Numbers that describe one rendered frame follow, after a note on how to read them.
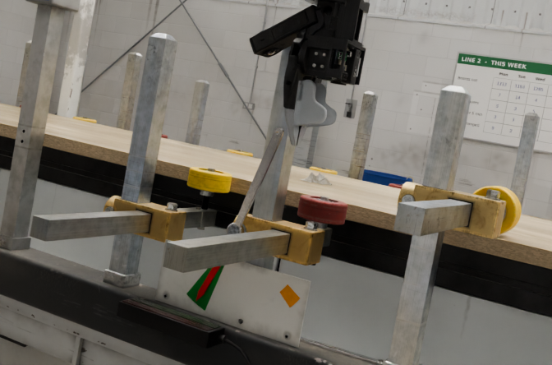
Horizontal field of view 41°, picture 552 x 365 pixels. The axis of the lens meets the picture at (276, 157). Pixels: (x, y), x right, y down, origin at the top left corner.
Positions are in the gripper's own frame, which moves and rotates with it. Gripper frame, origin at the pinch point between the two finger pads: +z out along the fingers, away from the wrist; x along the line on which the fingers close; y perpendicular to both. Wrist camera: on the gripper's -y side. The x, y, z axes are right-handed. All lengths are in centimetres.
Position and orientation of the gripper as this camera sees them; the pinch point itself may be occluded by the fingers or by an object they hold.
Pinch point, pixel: (292, 136)
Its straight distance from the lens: 102.5
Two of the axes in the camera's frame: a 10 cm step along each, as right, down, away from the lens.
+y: 8.8, 1.9, -4.5
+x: 4.5, 0.4, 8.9
